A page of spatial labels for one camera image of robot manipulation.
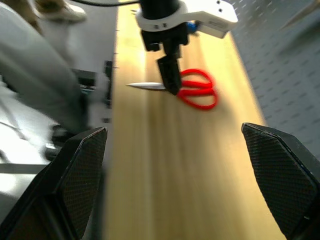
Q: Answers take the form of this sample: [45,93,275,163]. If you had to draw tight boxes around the metal pegboard hook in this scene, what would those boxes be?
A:
[278,6,320,31]

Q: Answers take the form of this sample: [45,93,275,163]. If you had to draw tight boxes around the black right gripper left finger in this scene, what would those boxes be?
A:
[0,126,109,240]

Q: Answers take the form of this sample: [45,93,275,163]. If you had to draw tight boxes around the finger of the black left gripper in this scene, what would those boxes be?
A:
[156,55,182,97]

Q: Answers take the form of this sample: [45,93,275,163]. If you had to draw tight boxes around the black cable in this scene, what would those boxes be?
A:
[66,0,121,7]

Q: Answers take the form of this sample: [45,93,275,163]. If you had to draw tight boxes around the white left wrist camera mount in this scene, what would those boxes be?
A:
[135,0,238,39]

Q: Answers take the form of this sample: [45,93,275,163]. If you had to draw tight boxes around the red handled scissors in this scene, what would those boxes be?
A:
[126,68,220,111]

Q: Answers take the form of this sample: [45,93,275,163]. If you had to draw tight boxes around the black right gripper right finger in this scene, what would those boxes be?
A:
[240,122,320,240]

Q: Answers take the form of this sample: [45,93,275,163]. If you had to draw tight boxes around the dark equipment under table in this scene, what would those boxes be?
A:
[73,59,113,108]

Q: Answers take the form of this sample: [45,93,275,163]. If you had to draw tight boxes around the grey metal pegboard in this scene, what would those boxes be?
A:
[219,0,320,163]

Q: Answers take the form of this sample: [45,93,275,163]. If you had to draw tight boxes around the beige shoe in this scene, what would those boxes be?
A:
[33,0,88,23]

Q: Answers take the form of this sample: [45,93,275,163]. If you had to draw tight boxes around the small blue knob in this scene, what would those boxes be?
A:
[186,21,200,34]

